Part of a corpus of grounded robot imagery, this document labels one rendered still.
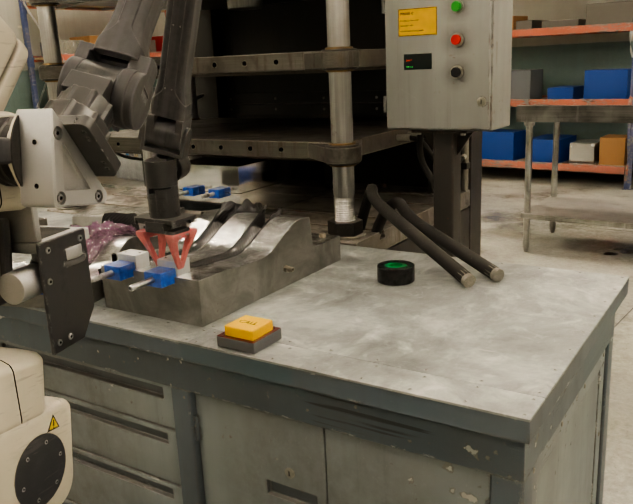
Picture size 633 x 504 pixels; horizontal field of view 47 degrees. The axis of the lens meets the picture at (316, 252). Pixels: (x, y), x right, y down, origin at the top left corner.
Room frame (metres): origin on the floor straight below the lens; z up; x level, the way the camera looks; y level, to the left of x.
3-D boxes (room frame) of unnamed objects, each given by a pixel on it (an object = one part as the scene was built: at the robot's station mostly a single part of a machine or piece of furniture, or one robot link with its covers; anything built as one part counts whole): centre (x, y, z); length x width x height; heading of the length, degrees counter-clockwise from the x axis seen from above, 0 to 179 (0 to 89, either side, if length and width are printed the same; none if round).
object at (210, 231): (1.52, 0.20, 0.92); 0.35 x 0.16 x 0.09; 147
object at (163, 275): (1.28, 0.30, 0.89); 0.13 x 0.05 x 0.05; 147
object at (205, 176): (2.50, 0.20, 0.87); 0.50 x 0.27 x 0.17; 147
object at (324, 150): (2.59, 0.19, 0.96); 1.29 x 0.83 x 0.18; 57
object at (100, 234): (1.65, 0.53, 0.90); 0.26 x 0.18 x 0.08; 164
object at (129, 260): (1.34, 0.39, 0.89); 0.13 x 0.05 x 0.05; 147
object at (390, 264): (1.48, -0.17, 0.82); 0.08 x 0.08 x 0.04
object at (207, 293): (1.53, 0.19, 0.87); 0.50 x 0.26 x 0.14; 147
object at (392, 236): (2.59, 0.20, 0.76); 1.30 x 0.84 x 0.07; 57
